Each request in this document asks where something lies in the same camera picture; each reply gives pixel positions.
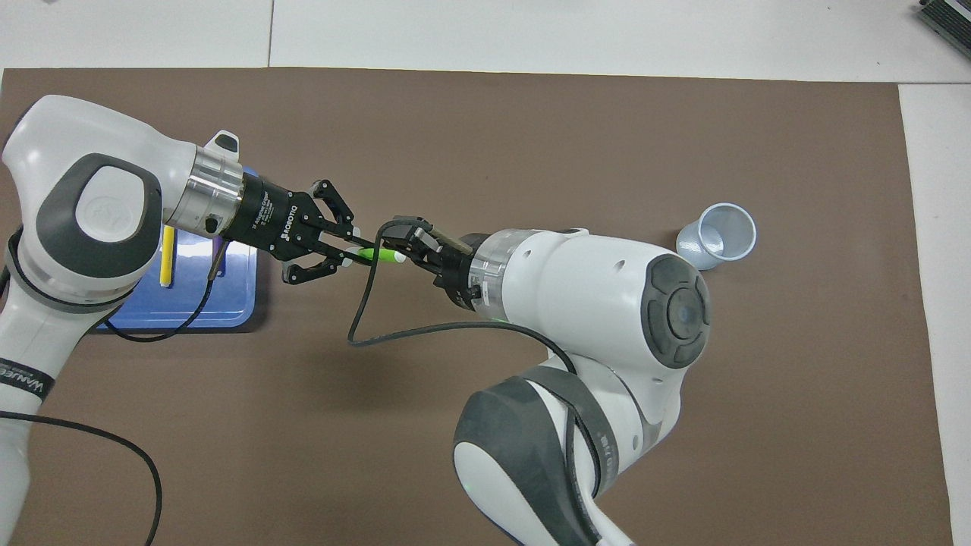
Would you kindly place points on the translucent plastic cup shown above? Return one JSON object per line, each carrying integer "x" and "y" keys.
{"x": 702, "y": 254}

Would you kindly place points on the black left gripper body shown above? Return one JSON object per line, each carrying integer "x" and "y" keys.
{"x": 277, "y": 220}

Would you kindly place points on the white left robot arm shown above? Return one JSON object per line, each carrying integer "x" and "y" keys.
{"x": 91, "y": 212}

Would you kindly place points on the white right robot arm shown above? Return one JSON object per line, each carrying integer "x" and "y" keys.
{"x": 592, "y": 303}

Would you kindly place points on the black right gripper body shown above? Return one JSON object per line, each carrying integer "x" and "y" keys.
{"x": 457, "y": 273}

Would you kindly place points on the brown table mat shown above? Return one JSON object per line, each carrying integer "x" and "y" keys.
{"x": 607, "y": 152}

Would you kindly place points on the blue plastic tray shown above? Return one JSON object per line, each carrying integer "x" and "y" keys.
{"x": 197, "y": 307}

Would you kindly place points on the green pen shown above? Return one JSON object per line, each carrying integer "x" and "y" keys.
{"x": 383, "y": 255}

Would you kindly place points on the purple pen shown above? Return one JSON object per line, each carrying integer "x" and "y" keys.
{"x": 222, "y": 267}

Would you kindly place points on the grey ribbed device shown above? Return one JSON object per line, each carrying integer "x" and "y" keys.
{"x": 948, "y": 17}

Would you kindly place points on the yellow pen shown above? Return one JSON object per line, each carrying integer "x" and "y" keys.
{"x": 167, "y": 262}

